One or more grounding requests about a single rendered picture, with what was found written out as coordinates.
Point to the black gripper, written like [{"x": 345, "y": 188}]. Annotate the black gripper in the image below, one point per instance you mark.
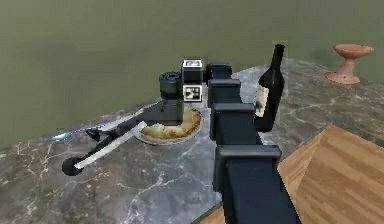
[{"x": 170, "y": 85}]

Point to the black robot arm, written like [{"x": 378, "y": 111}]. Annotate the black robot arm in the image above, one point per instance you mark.
[{"x": 248, "y": 180}]

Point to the silver spoon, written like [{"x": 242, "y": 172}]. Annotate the silver spoon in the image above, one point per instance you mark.
[{"x": 63, "y": 135}]

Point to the golden brown pie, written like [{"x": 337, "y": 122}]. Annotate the golden brown pie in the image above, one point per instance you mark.
[{"x": 173, "y": 128}]

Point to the dark wine bottle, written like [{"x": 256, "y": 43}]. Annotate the dark wine bottle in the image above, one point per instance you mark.
[{"x": 270, "y": 90}]

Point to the terracotta pedestal bowl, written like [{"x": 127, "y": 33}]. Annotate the terracotta pedestal bowl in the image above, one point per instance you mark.
[{"x": 348, "y": 65}]

